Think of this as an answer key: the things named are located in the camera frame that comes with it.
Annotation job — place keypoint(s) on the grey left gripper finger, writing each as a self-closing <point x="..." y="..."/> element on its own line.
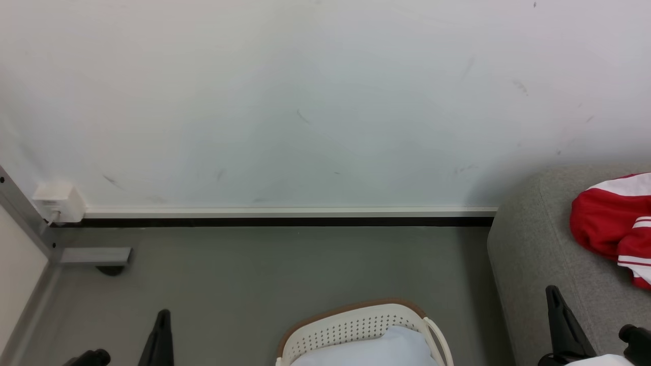
<point x="160" y="345"/>
<point x="91" y="358"/>

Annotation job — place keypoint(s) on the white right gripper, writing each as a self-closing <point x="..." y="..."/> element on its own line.
<point x="602" y="361"/>

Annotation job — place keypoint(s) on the white basket with brown rim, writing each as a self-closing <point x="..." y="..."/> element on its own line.
<point x="351" y="325"/>

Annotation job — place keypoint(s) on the black caster wheel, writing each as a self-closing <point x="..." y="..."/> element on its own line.
<point x="110" y="270"/>

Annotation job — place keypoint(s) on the red and white jacket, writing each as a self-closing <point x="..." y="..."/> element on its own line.
<point x="600" y="223"/>

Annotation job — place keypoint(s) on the white partition panel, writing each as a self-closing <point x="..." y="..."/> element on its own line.
<point x="18" y="264"/>

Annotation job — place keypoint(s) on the grey fabric sofa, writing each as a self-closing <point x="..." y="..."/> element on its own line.
<point x="534" y="244"/>

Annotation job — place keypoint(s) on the white and black baseboard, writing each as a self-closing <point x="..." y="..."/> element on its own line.
<point x="285" y="216"/>

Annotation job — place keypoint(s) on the light blue garment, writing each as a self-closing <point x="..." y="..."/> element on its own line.
<point x="376" y="351"/>

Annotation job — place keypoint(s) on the grey metal frame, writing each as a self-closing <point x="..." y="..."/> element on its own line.
<point x="94" y="255"/>

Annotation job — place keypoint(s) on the white wall power adapter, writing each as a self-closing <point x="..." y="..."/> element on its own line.
<point x="60" y="201"/>

